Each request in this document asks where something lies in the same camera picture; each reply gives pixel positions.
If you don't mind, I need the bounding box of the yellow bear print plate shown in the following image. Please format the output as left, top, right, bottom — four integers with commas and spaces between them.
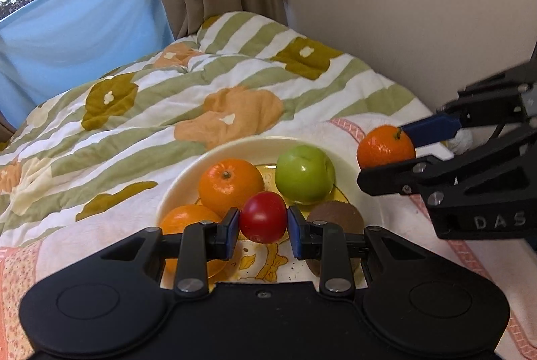
157, 136, 367, 290

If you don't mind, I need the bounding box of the large orange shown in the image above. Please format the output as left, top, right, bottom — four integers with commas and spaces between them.
160, 204, 229, 280
198, 159, 266, 218

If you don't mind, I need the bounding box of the white plastic bag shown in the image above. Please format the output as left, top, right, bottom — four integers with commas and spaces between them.
445, 125, 476, 157

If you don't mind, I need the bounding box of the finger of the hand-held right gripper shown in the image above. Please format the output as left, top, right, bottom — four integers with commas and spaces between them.
356, 125, 537, 197
398, 62, 537, 148

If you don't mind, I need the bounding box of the pink floral white mat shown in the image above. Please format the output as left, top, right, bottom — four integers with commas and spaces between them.
0, 114, 537, 360

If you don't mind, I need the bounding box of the light blue window cloth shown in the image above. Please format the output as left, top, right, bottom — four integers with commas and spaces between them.
0, 0, 175, 115

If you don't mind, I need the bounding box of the floral striped quilt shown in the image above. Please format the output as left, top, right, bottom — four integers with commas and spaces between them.
0, 11, 433, 245

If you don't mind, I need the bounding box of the brown kiwi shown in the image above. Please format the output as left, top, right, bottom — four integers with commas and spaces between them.
305, 201, 365, 276

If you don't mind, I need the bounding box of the green apple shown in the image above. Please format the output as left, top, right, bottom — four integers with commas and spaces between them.
275, 145, 336, 205

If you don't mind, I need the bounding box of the small red tomato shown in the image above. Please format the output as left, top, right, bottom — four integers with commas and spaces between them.
239, 192, 288, 244

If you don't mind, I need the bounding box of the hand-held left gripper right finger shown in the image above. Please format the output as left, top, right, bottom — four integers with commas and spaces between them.
287, 206, 425, 297

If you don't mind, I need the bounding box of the small tangerine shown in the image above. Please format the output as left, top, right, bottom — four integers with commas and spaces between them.
356, 125, 417, 171

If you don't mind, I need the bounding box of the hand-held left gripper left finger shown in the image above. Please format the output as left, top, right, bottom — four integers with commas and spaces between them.
100, 208, 242, 299

